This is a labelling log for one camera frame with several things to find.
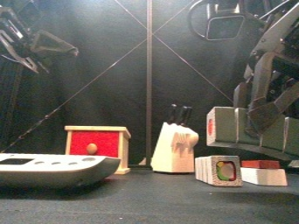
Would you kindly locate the grey pole foot bracket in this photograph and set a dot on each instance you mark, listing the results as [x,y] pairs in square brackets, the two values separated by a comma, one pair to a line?
[142,162]

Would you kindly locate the red topped toy nigiri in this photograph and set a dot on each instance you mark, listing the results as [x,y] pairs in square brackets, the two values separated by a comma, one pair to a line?
[264,176]

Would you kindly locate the white toy knife block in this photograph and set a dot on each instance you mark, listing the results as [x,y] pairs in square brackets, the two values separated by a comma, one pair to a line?
[172,156]

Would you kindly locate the white rice toy sushi roll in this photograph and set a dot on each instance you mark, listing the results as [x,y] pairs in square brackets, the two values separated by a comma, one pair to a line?
[210,172]

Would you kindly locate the wooden box red drawer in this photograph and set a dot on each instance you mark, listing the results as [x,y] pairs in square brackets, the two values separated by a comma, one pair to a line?
[99,143]

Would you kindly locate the grey vertical frame pole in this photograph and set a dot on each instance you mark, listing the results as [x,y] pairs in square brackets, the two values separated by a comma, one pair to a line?
[149,73]

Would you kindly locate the white handheld device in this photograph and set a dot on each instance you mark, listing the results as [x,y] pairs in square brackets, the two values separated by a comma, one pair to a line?
[58,172]

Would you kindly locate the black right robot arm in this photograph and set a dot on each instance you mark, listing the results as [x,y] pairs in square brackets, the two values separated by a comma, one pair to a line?
[269,7]

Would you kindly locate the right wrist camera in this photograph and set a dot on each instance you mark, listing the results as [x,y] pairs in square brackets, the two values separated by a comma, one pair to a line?
[226,27]

